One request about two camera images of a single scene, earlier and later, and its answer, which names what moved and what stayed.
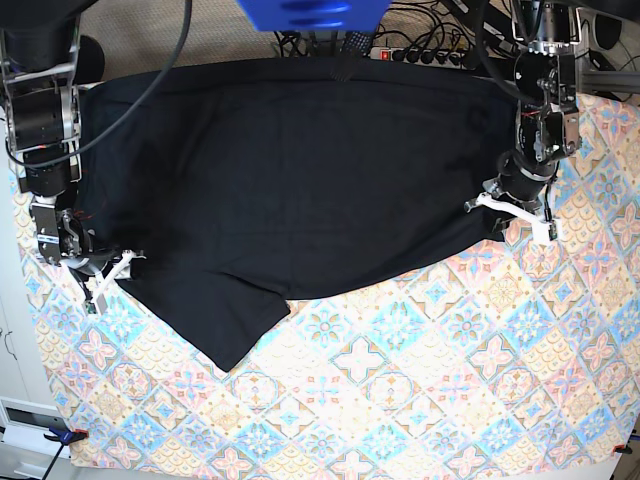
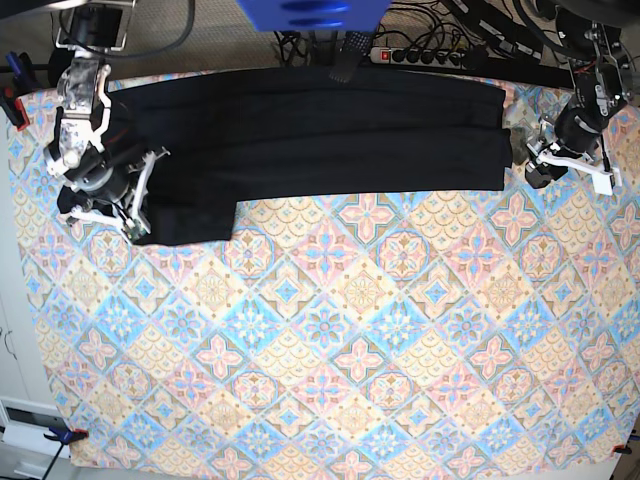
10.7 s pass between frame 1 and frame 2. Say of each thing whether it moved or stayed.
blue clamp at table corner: stayed
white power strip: stayed
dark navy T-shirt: moved
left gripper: moved
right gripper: moved
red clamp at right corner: stayed
